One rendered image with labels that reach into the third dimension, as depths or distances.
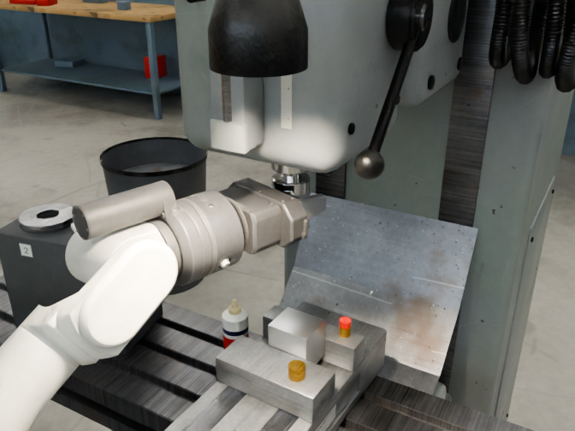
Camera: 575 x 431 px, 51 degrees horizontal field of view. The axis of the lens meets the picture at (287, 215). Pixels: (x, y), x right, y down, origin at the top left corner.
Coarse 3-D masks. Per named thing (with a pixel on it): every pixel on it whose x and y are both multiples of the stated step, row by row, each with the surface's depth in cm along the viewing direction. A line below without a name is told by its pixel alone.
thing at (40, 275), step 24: (24, 216) 98; (48, 216) 101; (0, 240) 96; (24, 240) 94; (48, 240) 93; (24, 264) 97; (48, 264) 95; (24, 288) 99; (48, 288) 97; (72, 288) 95; (24, 312) 101
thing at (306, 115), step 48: (336, 0) 54; (384, 0) 61; (192, 48) 62; (336, 48) 55; (384, 48) 64; (192, 96) 65; (288, 96) 59; (336, 96) 57; (384, 96) 67; (288, 144) 61; (336, 144) 59
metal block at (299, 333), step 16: (288, 320) 82; (304, 320) 82; (320, 320) 82; (272, 336) 81; (288, 336) 80; (304, 336) 79; (320, 336) 82; (288, 352) 81; (304, 352) 79; (320, 352) 83
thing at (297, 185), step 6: (276, 174) 74; (300, 174) 74; (306, 174) 74; (276, 180) 72; (282, 180) 72; (288, 180) 72; (294, 180) 72; (300, 180) 72; (306, 180) 72; (276, 186) 72; (282, 186) 72; (288, 186) 71; (294, 186) 71; (300, 186) 72; (306, 186) 72
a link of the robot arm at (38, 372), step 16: (16, 336) 54; (32, 336) 54; (0, 352) 53; (16, 352) 53; (32, 352) 53; (48, 352) 53; (0, 368) 52; (16, 368) 52; (32, 368) 53; (48, 368) 53; (64, 368) 54; (0, 384) 52; (16, 384) 52; (32, 384) 52; (48, 384) 54; (0, 400) 51; (16, 400) 52; (32, 400) 53; (48, 400) 55; (0, 416) 51; (16, 416) 52; (32, 416) 53
